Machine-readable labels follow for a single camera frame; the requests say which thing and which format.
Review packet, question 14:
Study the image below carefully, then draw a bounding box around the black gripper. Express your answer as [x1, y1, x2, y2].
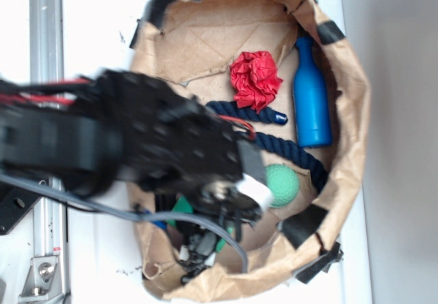
[92, 71, 273, 223]

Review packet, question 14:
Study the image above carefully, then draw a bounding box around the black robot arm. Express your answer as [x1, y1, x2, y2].
[1, 70, 273, 223]

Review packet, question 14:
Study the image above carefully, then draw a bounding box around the green dimpled ball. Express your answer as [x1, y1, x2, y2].
[266, 164, 300, 208]

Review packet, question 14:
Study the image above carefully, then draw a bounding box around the blue plastic bottle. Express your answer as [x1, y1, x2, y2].
[293, 37, 333, 148]

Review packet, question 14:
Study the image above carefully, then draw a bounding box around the red crumpled paper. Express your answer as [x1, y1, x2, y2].
[230, 51, 283, 113]

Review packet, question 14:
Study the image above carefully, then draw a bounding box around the brown paper bag tray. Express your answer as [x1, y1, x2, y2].
[129, 0, 372, 302]

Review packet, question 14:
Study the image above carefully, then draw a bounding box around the dark blue rope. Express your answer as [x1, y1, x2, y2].
[205, 100, 329, 194]

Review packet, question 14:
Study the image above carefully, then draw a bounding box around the grey cable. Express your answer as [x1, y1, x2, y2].
[0, 173, 249, 274]

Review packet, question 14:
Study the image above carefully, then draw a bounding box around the metal corner bracket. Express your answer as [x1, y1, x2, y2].
[18, 255, 62, 303]

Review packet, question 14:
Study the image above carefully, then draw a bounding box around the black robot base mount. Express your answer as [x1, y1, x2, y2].
[0, 183, 40, 236]

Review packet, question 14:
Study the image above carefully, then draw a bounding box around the aluminium extrusion rail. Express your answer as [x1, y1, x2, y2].
[18, 0, 71, 304]

